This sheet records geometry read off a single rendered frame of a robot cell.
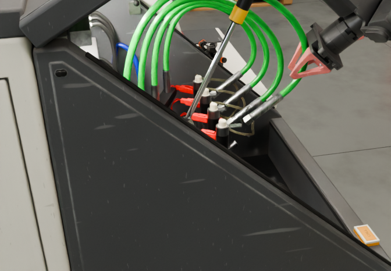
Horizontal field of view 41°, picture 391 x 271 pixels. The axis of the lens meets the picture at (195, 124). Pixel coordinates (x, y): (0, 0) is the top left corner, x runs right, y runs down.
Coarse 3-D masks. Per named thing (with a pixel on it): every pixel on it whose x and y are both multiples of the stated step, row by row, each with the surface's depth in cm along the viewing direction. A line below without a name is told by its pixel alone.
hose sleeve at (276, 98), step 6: (276, 96) 111; (282, 96) 111; (264, 102) 112; (270, 102) 111; (276, 102) 111; (258, 108) 111; (264, 108) 111; (270, 108) 111; (252, 114) 112; (258, 114) 111
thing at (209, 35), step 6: (186, 30) 210; (192, 30) 209; (198, 30) 209; (204, 30) 209; (210, 30) 209; (216, 30) 209; (186, 36) 203; (192, 36) 203; (198, 36) 203; (204, 36) 203; (210, 36) 203; (216, 36) 203; (210, 42) 197
